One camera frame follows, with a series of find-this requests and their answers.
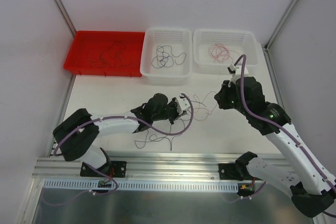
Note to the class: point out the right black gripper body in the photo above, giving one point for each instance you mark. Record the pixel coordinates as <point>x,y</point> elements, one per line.
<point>221,98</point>

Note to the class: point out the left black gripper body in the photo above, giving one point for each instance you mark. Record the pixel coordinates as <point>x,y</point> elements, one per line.
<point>172,108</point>

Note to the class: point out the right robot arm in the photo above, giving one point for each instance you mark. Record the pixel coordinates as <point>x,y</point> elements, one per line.
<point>311,187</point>

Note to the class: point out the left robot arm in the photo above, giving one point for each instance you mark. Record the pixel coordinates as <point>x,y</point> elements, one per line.
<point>75,136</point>

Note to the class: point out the white right mesh basket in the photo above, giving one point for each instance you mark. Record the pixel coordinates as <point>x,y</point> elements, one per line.
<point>215,50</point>

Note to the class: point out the white mesh basket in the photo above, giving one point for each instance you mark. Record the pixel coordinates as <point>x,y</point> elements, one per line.
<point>215,50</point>
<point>166,58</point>

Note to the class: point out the white middle mesh basket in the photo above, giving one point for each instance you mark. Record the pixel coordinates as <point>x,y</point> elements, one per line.
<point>166,58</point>

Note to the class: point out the red plastic tray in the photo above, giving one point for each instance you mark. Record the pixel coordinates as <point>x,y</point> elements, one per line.
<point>129,43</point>

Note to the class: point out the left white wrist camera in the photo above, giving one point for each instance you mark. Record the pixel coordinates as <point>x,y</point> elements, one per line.
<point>182,103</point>

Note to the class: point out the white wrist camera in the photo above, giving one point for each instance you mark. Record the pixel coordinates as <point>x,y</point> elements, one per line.
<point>236,72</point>
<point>182,103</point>

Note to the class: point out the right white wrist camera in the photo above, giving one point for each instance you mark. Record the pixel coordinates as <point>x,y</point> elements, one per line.
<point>236,72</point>

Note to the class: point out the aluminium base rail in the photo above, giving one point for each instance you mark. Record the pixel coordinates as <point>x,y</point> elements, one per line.
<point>145,166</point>

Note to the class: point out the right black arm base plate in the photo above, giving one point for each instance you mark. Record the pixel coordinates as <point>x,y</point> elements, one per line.
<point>228,171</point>

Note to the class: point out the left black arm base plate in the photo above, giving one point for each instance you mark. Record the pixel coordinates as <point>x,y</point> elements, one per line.
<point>116,169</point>

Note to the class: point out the white slotted cable duct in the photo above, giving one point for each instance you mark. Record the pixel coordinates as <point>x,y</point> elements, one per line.
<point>140,185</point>

